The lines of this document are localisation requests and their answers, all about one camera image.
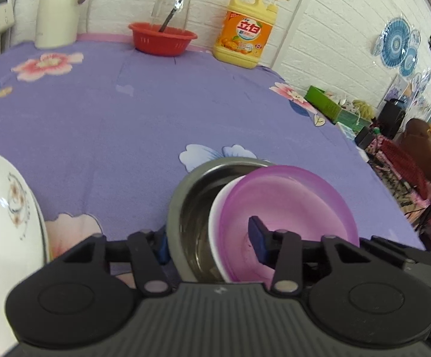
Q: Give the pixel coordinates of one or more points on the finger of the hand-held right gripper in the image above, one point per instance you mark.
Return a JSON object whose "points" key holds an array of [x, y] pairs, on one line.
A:
{"points": [[390, 247]]}

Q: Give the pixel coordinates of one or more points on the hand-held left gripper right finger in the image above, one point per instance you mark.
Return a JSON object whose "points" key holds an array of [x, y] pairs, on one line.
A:
{"points": [[258, 241]]}

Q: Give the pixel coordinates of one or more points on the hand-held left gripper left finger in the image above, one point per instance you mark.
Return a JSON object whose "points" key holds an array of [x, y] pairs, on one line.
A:
{"points": [[160, 247]]}

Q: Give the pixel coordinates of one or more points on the white ceramic bowl red pattern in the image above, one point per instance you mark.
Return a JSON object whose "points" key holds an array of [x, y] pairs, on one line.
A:
{"points": [[215, 223]]}

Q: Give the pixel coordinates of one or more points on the stainless steel bowl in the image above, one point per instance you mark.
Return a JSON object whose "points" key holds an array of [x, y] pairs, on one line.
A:
{"points": [[193, 212]]}

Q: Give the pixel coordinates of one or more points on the purple plastic bowl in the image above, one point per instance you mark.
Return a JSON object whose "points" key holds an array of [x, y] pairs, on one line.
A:
{"points": [[293, 200]]}

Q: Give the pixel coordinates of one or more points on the red knitted cloth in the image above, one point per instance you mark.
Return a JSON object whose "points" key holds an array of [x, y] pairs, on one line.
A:
{"points": [[401, 160]]}

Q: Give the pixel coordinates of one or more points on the brown rounded object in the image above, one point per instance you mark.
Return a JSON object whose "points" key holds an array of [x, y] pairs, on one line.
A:
{"points": [[422, 145]]}

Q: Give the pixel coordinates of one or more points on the black speaker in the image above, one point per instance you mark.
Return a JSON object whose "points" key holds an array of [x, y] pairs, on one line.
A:
{"points": [[392, 117]]}

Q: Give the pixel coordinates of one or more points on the purple floral tablecloth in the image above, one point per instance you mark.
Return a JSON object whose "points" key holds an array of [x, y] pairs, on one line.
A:
{"points": [[126, 119]]}

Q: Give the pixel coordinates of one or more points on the beige fuzzy object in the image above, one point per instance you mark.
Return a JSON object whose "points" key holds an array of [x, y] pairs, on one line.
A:
{"points": [[364, 108]]}

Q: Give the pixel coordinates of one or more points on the green box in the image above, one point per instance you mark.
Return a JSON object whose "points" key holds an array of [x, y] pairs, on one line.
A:
{"points": [[325, 102]]}

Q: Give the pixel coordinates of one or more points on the medium blue paper fan decoration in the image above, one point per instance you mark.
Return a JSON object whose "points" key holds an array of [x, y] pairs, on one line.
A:
{"points": [[409, 63]]}

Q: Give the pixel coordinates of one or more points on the yellow detergent bottle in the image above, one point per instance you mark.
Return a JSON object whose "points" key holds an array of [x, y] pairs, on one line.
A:
{"points": [[241, 41]]}

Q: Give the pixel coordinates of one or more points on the red plastic basket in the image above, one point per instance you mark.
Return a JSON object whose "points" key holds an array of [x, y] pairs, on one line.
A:
{"points": [[159, 44]]}

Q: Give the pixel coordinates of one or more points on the large blue paper fan decoration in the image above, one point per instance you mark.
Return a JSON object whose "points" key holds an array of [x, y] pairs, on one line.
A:
{"points": [[396, 42]]}

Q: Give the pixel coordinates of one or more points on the black stick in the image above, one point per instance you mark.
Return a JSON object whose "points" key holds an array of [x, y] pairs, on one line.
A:
{"points": [[178, 3]]}

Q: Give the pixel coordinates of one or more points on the clear glass jar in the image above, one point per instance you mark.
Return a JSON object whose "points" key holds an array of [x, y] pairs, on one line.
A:
{"points": [[163, 0]]}

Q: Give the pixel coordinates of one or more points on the white kettle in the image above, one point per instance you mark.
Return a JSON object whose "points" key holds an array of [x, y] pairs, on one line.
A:
{"points": [[57, 15]]}

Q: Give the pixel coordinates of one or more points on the white wall pipe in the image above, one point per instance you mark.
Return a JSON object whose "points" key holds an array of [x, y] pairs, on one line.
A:
{"points": [[293, 18]]}

